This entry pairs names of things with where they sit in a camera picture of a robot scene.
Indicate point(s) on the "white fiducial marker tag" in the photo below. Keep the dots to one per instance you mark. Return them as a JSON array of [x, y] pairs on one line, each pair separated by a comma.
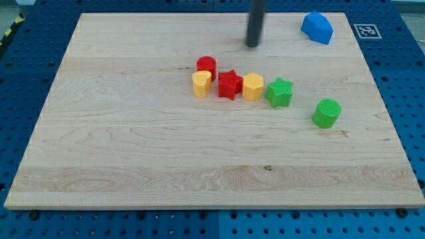
[[367, 31]]

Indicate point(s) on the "blue pentagon block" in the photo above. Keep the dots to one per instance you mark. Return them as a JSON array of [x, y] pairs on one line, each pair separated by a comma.
[[317, 27]]

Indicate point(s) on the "green cylinder block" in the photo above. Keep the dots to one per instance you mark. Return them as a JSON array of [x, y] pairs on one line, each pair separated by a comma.
[[326, 113]]

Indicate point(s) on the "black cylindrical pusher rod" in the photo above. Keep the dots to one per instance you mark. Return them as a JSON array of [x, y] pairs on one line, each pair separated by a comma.
[[255, 22]]

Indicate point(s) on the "red cylinder block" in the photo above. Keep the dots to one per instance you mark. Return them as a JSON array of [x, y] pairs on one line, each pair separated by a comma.
[[207, 63]]

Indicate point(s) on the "wooden board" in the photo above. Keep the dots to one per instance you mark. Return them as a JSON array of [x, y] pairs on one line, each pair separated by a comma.
[[121, 128]]

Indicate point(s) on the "yellow hexagon block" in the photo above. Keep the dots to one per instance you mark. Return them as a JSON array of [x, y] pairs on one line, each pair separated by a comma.
[[253, 85]]

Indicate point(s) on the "red star block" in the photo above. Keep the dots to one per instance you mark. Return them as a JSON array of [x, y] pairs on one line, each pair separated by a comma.
[[229, 84]]

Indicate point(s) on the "green star block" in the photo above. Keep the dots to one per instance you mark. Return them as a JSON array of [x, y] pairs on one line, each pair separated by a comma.
[[279, 93]]

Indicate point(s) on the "yellow heart block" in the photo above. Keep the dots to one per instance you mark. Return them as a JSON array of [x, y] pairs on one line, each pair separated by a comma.
[[202, 81]]

